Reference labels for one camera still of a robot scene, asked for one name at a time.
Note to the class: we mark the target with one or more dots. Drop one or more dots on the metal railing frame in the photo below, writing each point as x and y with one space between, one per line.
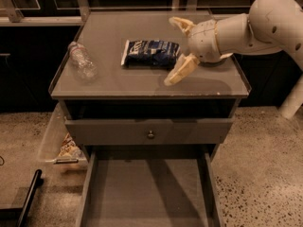
41 3

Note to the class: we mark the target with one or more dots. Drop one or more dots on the grey upper drawer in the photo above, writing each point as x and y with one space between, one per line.
115 132

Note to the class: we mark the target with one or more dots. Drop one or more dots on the clear plastic water bottle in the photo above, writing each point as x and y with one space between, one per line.
82 62

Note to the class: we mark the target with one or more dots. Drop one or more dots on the grey open middle drawer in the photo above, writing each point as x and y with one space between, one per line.
135 190

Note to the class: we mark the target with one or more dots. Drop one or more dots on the black bar on floor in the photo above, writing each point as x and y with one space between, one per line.
17 216

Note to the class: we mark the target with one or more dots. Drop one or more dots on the blue chip bag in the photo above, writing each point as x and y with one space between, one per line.
155 53

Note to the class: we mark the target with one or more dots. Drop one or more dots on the grey drawer cabinet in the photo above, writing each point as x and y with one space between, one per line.
211 91

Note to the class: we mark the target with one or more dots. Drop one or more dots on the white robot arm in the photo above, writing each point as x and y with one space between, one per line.
269 27

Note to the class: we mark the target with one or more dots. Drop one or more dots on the clear plastic storage bin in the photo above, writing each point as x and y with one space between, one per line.
52 142

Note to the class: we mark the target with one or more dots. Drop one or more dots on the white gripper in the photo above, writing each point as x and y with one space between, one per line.
204 39

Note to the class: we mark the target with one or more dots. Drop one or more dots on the snack bags in bin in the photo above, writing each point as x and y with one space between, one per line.
69 149

